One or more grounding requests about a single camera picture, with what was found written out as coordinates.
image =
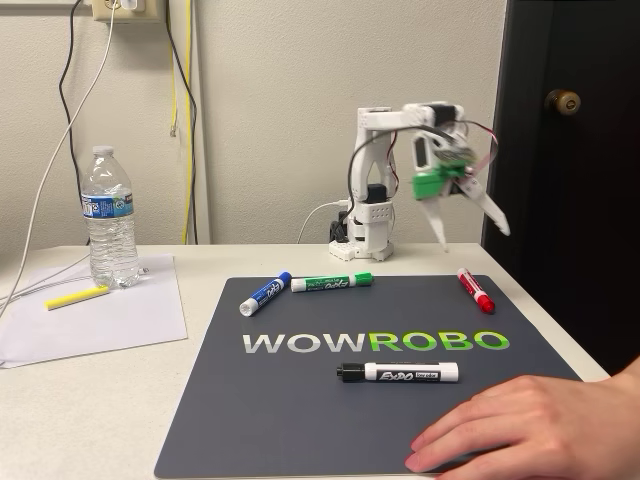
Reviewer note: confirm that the person's hand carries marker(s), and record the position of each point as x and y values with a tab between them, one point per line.
525	425

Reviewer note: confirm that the dark grey WOWROBO mat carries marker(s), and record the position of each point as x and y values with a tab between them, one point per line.
300	410

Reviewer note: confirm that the white paper sheet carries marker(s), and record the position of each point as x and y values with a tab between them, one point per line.
115	320

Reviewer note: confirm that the beige wall outlet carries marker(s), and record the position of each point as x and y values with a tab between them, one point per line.
150	12

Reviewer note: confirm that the green gripper camera mount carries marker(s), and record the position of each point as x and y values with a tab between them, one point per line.
432	182

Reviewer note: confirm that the white charger plug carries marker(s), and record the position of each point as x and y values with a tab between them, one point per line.
132	5

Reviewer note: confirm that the blue Expo marker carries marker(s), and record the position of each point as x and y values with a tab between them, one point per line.
265	294

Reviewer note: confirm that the clear plastic water bottle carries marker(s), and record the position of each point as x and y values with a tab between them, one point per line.
111	225

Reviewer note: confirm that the dark wooden door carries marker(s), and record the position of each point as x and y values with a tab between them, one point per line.
575	225

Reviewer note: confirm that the brass door knob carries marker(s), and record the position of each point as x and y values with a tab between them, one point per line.
562	102

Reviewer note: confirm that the black Expo marker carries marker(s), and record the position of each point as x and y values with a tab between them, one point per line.
400	372

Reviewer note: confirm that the yellow highlighter pen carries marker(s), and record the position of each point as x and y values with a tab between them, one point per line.
75	298

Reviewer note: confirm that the green Expo marker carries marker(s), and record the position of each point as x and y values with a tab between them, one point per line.
330	284

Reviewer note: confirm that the red Expo marker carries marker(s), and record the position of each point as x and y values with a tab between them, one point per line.
476	290

